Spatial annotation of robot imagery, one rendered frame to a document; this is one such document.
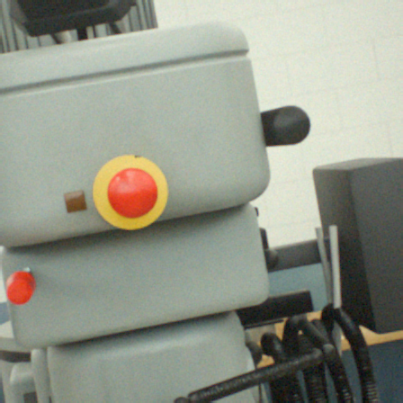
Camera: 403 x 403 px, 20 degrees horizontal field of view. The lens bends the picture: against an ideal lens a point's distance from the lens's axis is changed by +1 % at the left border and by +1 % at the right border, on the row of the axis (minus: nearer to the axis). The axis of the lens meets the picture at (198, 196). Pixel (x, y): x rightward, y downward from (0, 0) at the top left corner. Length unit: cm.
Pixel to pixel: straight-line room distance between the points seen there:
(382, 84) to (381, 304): 420
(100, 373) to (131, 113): 27
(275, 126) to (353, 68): 458
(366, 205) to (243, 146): 47
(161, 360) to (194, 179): 22
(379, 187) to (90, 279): 49
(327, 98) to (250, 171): 456
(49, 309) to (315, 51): 455
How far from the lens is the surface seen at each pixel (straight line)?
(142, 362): 109
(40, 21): 112
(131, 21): 135
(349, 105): 555
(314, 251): 149
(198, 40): 96
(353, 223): 143
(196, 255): 105
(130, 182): 89
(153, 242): 104
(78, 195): 94
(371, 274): 142
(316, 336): 111
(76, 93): 94
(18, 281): 90
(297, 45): 551
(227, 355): 111
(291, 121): 99
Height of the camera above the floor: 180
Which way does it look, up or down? 3 degrees down
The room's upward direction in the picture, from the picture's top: 10 degrees counter-clockwise
